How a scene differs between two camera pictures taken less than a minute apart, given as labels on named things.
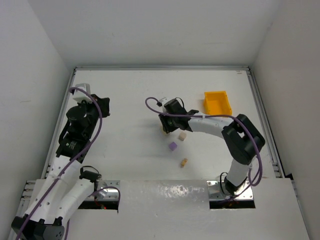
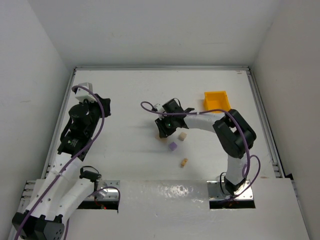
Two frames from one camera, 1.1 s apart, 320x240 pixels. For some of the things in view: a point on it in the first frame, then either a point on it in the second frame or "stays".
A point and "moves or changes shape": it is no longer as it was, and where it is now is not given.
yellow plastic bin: x=217 y=103 stays
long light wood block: x=163 y=132 moves or changes shape
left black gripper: x=100 y=105 stays
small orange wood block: x=185 y=161 stays
